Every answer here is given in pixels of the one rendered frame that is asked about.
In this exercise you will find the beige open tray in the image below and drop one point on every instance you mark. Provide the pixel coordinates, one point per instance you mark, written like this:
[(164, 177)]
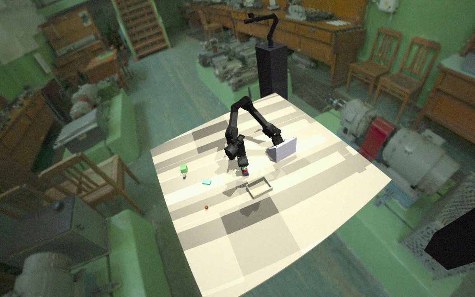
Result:
[(259, 187)]

